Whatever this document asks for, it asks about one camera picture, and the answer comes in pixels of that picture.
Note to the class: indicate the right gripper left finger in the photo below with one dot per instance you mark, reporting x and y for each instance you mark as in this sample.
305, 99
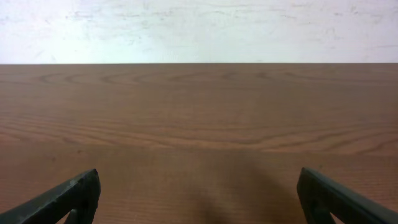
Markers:
76, 199

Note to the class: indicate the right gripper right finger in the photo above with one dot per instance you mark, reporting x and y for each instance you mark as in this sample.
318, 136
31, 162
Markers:
322, 199

